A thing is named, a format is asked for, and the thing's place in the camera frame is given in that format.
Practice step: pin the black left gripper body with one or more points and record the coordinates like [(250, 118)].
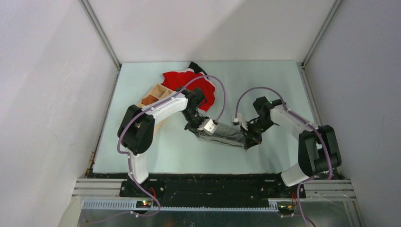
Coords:
[(193, 118)]

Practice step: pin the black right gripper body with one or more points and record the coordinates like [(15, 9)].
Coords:
[(257, 128)]

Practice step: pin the grey striped underwear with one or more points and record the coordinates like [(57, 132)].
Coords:
[(224, 134)]

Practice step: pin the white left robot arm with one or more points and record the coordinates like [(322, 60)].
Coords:
[(137, 129)]

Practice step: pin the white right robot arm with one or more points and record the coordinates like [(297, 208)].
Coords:
[(318, 149)]

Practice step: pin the wooden compartment organizer box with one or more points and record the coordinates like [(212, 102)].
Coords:
[(159, 91)]

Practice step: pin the red garment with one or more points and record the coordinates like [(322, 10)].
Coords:
[(177, 79)]

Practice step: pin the brown rolled cloth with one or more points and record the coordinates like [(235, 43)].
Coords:
[(149, 99)]

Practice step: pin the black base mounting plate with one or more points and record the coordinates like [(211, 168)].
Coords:
[(211, 190)]

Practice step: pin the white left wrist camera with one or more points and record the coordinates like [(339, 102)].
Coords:
[(208, 125)]

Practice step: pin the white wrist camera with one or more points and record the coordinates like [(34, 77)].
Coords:
[(208, 125), (239, 119)]

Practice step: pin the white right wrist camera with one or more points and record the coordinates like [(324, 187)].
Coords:
[(239, 119)]

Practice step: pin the aluminium front frame rail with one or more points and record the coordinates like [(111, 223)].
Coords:
[(104, 193)]

